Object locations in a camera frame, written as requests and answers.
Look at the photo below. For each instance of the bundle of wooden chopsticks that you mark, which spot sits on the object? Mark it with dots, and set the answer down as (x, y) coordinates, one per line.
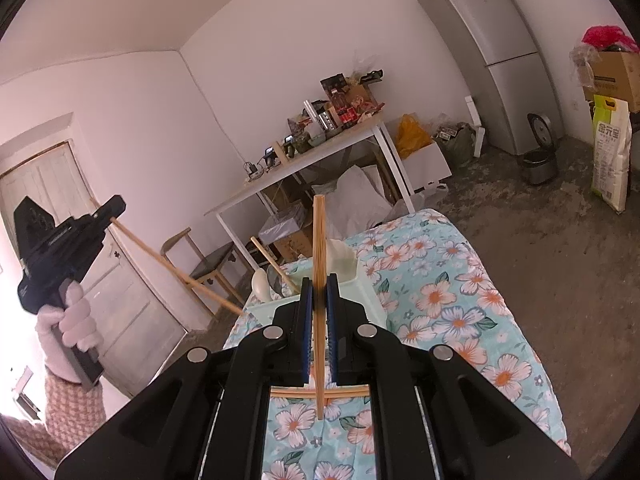
(295, 392)

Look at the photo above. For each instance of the yellow and white rice sack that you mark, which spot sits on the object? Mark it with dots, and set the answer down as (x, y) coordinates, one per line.
(611, 160)

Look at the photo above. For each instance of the white ceramic soup spoon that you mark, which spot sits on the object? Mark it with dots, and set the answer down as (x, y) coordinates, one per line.
(260, 285)

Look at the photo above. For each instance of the green perforated utensil holder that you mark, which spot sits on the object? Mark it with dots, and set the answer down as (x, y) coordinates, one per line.
(367, 292)

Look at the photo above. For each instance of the black handheld device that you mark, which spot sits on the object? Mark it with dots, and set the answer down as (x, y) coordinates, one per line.
(272, 156)

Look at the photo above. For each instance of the yellow plastic bag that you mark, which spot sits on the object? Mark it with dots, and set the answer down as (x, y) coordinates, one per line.
(412, 137)

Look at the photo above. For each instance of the large cardboard box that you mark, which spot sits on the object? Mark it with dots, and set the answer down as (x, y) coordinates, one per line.
(615, 80)

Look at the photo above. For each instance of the open white box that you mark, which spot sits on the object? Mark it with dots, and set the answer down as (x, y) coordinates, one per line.
(425, 165)

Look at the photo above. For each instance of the black charger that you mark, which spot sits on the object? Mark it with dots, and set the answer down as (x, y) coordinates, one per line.
(254, 171)

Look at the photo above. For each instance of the white panelled door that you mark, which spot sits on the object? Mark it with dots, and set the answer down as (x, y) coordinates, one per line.
(125, 270)

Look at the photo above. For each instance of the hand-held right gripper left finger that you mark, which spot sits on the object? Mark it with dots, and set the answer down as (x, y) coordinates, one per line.
(307, 332)

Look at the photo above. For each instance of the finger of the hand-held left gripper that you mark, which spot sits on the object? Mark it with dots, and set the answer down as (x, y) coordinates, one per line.
(114, 206)

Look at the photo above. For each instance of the person's left forearm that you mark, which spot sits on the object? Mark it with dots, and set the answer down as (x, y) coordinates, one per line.
(65, 420)

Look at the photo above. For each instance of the white-framed table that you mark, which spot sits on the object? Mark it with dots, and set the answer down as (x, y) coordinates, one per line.
(310, 157)

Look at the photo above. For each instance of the wooden chair with dark seat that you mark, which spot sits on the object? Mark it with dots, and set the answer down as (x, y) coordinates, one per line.
(212, 262)

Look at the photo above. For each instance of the white flat board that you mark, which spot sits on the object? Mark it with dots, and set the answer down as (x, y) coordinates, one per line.
(477, 125)

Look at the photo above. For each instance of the pink fluffy item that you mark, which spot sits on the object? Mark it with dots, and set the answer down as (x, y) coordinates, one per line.
(610, 37)

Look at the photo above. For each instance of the rice cooker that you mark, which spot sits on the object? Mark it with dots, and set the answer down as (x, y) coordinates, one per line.
(541, 155)

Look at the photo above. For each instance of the silver refrigerator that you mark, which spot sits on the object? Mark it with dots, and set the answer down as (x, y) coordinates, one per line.
(492, 45)

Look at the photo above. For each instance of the cooking oil bottle red label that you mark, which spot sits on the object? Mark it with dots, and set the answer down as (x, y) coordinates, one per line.
(346, 110)

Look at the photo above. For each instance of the floral light blue blanket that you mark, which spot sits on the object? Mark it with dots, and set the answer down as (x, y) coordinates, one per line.
(450, 300)

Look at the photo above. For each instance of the brown cardboard box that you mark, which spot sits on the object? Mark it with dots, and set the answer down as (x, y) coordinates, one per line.
(295, 246)

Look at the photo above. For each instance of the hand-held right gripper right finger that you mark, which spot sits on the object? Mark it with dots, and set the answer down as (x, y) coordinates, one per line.
(333, 332)

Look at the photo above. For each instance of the person's left hand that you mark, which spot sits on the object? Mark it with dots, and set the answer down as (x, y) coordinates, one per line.
(80, 320)

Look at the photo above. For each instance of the green cloth bag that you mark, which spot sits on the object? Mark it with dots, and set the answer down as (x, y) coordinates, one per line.
(457, 145)

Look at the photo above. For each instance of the white stuffed sack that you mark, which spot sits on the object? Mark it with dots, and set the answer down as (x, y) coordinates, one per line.
(357, 200)

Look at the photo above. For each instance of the single light wooden chopstick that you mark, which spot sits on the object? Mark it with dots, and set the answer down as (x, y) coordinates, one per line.
(175, 267)
(320, 240)
(272, 262)

